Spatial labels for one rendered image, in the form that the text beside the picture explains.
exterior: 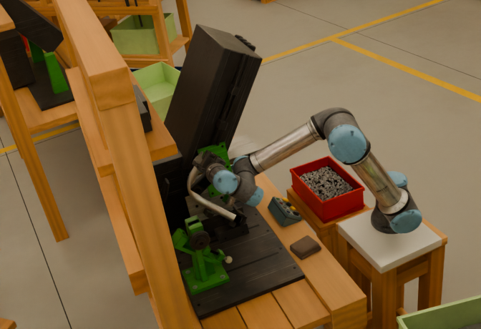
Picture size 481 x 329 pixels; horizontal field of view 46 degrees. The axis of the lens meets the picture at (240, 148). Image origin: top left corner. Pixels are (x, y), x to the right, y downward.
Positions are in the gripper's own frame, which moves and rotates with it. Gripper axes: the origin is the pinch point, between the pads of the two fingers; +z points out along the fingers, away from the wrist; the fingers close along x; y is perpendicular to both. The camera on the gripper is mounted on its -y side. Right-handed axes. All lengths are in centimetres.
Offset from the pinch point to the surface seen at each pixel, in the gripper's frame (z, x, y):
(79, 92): 18, 52, 0
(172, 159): 7.0, 8.2, -4.1
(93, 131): -17.2, 44.4, -5.7
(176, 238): -24.1, 1.5, -24.7
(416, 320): -71, -66, -3
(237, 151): 17.6, -18.2, 11.1
